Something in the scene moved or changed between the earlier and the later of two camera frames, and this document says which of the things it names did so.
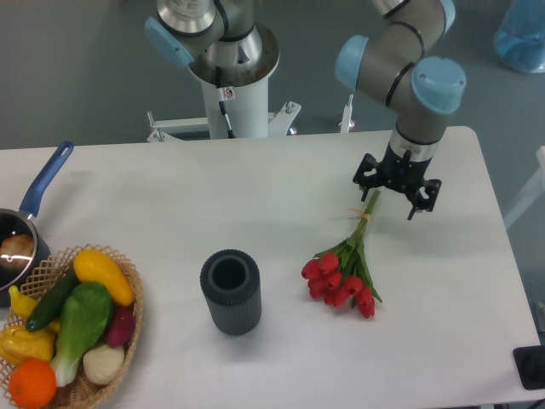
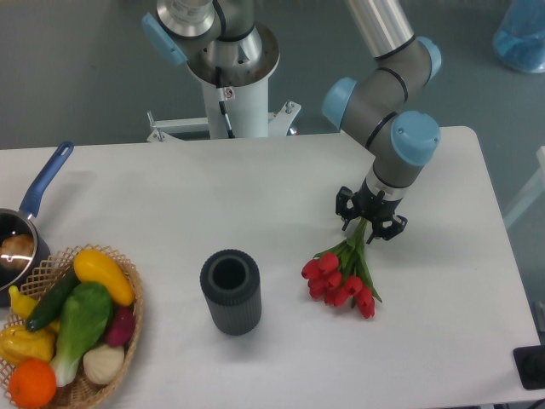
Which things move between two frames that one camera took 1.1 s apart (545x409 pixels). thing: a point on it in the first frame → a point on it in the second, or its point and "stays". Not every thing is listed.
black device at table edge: (530, 363) stays
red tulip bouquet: (343, 274) stays
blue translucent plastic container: (519, 39) stays
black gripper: (400, 173) → (374, 209)
